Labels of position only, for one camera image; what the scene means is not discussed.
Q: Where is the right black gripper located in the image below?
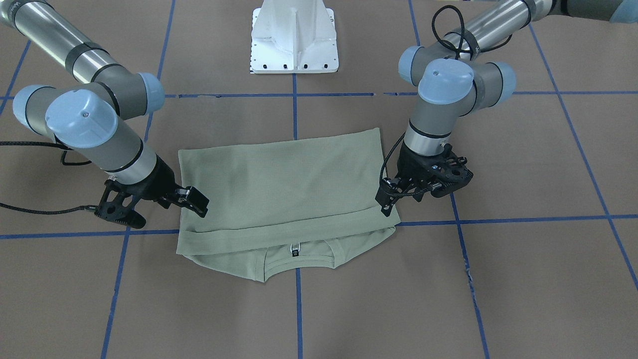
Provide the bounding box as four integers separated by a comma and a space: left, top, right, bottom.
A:
131, 156, 209, 218

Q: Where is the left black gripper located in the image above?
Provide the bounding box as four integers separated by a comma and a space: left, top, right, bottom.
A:
375, 145, 439, 217

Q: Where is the olive green long-sleeve shirt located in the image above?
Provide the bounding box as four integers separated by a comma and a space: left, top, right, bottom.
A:
177, 129, 400, 282

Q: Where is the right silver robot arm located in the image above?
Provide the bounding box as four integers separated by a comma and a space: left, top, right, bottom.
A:
1, 0, 209, 228

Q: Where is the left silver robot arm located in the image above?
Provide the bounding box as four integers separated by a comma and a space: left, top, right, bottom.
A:
376, 0, 637, 216

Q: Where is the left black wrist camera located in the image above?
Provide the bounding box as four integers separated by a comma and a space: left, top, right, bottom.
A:
425, 144, 474, 198

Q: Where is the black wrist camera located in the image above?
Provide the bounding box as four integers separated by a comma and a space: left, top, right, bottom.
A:
425, 144, 474, 198
94, 179, 147, 229

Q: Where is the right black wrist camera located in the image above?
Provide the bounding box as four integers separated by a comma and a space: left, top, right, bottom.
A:
94, 179, 147, 229

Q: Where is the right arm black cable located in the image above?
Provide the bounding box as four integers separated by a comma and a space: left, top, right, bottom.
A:
0, 141, 100, 216

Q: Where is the white camera mast with base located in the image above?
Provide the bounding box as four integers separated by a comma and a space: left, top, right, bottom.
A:
249, 0, 339, 74

